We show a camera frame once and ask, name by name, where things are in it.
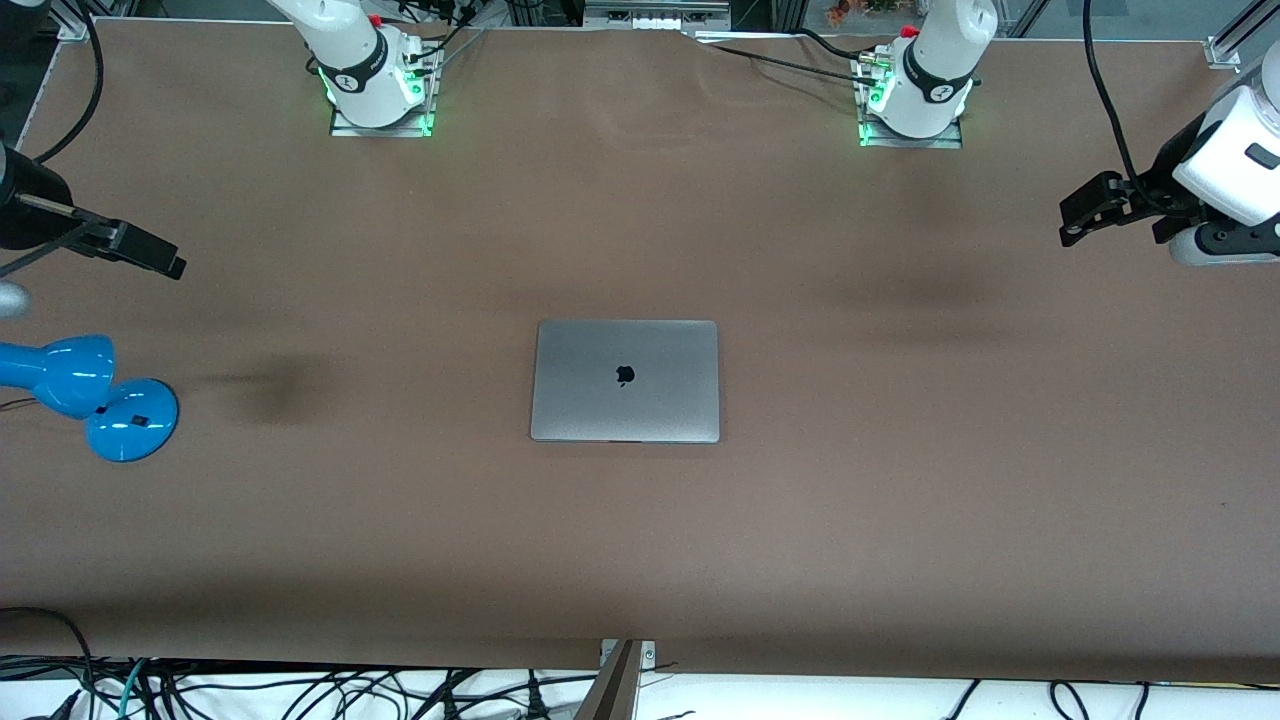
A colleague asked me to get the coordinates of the silver grey laptop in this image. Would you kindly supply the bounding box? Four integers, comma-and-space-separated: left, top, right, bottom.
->
530, 320, 721, 444

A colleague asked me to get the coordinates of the blue desk lamp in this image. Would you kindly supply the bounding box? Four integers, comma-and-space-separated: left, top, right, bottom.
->
0, 335, 181, 464

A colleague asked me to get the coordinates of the brown table mat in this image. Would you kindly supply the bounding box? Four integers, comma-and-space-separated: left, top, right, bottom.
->
0, 18, 1280, 686

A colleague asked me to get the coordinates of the grey power strip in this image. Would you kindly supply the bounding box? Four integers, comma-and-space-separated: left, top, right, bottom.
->
585, 0, 731, 33

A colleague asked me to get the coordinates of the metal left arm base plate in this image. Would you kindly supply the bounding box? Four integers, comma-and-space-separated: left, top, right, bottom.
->
858, 75, 964, 149

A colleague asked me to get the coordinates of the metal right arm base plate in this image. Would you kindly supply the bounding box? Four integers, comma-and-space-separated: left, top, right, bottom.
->
330, 68, 438, 138

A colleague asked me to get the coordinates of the black base cable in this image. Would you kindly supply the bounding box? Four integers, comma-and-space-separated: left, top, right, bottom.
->
690, 36, 879, 87
795, 26, 873, 61

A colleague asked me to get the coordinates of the black looped floor cable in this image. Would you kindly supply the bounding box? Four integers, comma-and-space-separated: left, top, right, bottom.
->
0, 607, 96, 720

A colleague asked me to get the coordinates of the teal floor cable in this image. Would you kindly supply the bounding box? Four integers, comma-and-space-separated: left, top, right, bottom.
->
118, 658, 151, 720

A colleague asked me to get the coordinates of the grey aluminium frame post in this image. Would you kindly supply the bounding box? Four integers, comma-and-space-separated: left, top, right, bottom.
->
575, 640, 656, 720

